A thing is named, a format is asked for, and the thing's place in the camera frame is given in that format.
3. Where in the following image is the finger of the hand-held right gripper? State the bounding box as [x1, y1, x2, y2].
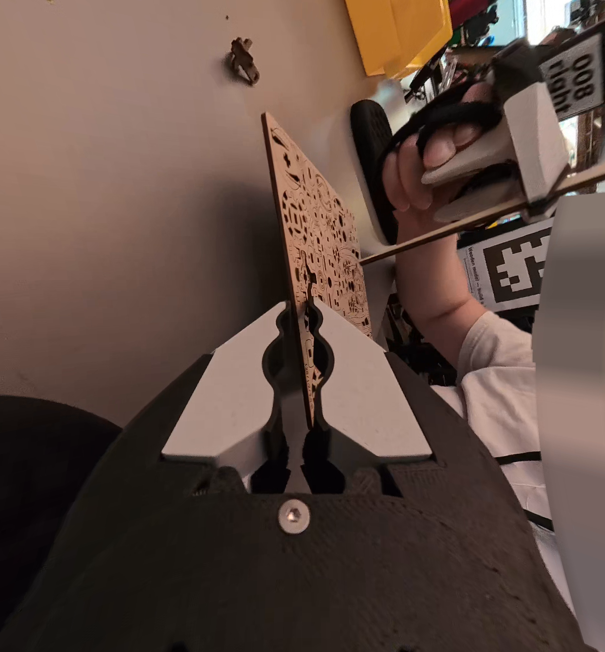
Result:
[524, 200, 559, 223]
[502, 83, 571, 204]

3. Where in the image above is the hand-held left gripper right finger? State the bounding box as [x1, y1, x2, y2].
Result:
[302, 298, 433, 494]

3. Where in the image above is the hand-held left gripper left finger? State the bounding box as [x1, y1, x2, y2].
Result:
[161, 301, 303, 494]

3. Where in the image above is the thin wooden stick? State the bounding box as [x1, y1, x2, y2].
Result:
[359, 159, 605, 266]

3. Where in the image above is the laser-cut wooden parts sheet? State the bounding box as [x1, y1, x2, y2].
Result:
[261, 112, 374, 431]

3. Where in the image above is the small wooden model piece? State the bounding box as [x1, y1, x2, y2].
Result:
[228, 37, 261, 86]

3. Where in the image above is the person's right hand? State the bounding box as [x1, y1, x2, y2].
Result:
[382, 81, 502, 255]

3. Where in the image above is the black framed marker sign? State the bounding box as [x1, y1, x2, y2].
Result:
[457, 218, 556, 312]

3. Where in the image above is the person's white shirt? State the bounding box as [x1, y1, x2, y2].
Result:
[430, 311, 581, 614]

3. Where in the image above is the black ribbed wrist pad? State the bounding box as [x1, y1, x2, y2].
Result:
[350, 99, 401, 246]

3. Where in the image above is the yellow plastic bin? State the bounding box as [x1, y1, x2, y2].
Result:
[344, 0, 454, 80]

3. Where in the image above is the black shoulder strap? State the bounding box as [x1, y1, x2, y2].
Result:
[495, 451, 555, 531]

